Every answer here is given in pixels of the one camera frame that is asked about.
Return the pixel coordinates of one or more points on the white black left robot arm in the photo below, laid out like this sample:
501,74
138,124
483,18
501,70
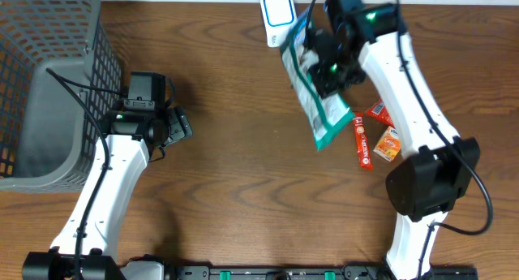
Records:
87,245

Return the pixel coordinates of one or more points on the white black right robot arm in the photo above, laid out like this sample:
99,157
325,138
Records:
373,42

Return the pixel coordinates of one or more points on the white barcode scanner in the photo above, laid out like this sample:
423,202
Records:
278,16

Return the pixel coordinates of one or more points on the small orange carton box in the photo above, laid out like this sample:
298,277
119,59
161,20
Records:
389,145

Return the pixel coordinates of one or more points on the red snack bag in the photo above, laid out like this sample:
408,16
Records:
379,112

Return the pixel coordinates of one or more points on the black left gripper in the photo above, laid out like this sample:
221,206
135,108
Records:
179,127

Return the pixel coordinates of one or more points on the grey plastic mesh basket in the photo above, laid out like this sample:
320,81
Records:
58,73

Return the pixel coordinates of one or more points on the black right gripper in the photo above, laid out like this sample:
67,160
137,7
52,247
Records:
324,86

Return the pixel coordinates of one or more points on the green gloves package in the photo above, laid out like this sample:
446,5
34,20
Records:
327,116

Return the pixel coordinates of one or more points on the red Nescafe coffee sachet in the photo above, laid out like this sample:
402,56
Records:
363,150

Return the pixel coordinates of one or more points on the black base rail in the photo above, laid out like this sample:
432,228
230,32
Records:
349,272

